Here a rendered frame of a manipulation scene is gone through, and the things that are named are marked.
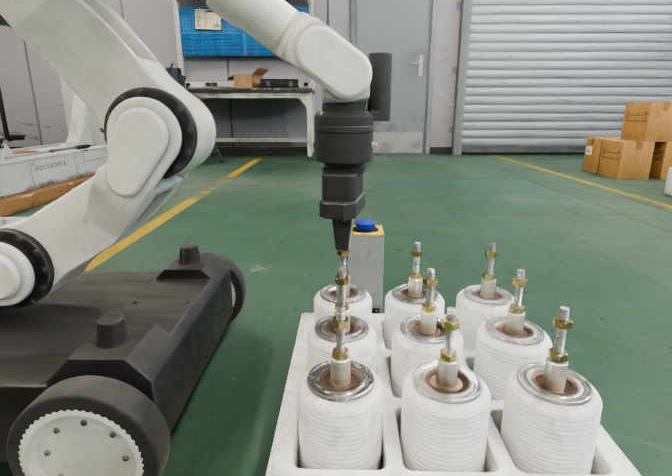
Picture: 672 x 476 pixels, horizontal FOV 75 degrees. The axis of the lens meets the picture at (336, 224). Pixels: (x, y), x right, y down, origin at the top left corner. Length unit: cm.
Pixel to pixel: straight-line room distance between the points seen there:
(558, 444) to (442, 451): 12
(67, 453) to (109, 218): 34
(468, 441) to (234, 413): 50
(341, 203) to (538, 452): 37
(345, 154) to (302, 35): 16
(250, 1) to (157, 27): 536
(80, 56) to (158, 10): 522
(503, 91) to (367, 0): 193
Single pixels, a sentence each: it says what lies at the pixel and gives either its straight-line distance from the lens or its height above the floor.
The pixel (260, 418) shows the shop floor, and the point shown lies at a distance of 88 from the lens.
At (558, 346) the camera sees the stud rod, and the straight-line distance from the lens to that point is 54.
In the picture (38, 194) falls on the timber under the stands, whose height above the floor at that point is 6.
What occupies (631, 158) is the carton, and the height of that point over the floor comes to 17.
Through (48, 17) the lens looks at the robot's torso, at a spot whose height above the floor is 67.
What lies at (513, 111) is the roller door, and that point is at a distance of 586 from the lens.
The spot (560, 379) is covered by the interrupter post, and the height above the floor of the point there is 26.
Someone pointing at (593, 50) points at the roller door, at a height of 121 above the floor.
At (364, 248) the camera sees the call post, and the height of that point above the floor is 29.
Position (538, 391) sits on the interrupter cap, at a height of 25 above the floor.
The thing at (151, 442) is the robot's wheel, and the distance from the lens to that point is 67.
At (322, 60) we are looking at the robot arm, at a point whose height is 61.
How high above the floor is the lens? 54
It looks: 15 degrees down
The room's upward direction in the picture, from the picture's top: straight up
